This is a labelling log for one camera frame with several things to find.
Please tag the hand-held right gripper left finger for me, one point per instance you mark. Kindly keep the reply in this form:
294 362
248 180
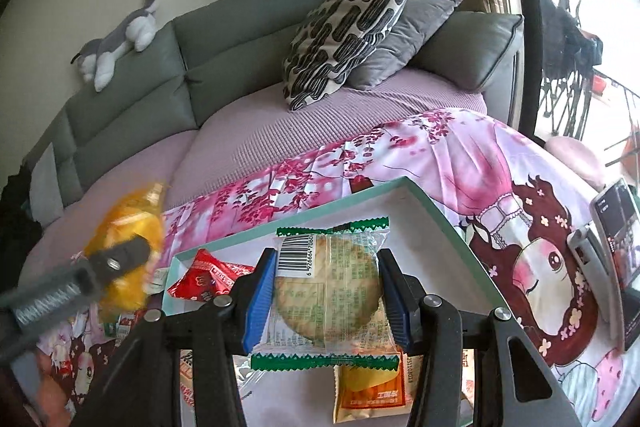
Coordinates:
260 302

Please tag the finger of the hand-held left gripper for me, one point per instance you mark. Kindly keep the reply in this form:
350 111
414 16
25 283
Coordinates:
122 259

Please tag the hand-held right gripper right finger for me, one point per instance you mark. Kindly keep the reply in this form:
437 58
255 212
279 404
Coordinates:
395 307

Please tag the yellow snack packet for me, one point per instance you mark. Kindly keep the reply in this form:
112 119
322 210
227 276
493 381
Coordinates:
130 217

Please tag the red white label packet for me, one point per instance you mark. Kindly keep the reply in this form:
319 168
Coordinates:
200 282

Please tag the round cracker packet green trim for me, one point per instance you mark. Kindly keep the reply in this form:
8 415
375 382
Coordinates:
325 287

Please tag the orange snack packet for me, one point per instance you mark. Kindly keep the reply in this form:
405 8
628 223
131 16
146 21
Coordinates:
365 387

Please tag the teal rimmed white tray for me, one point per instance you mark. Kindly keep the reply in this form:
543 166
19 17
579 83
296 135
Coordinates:
350 207

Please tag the black clothing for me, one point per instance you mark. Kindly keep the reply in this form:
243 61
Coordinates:
15 217

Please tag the light grey pillow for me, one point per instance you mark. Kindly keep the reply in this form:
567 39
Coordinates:
45 187

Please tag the printed pink blanket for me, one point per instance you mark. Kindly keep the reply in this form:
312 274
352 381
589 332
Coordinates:
500 187

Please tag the pink sofa cover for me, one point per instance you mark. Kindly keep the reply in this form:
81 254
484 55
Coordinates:
300 127

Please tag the grey white stuffed toy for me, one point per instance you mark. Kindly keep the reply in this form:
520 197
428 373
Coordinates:
125 37

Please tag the smartphone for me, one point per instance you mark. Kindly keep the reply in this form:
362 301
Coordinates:
615 227

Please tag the pink round cushion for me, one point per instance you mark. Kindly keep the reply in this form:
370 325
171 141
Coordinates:
575 157

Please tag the grey sofa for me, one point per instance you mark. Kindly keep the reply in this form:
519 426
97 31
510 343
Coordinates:
225 37

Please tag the black white patterned pillow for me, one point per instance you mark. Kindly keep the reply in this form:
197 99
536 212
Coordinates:
345 32

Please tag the black folding chair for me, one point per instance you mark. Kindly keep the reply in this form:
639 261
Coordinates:
565 32

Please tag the dark door frame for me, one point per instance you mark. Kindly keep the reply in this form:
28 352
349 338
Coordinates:
530 32

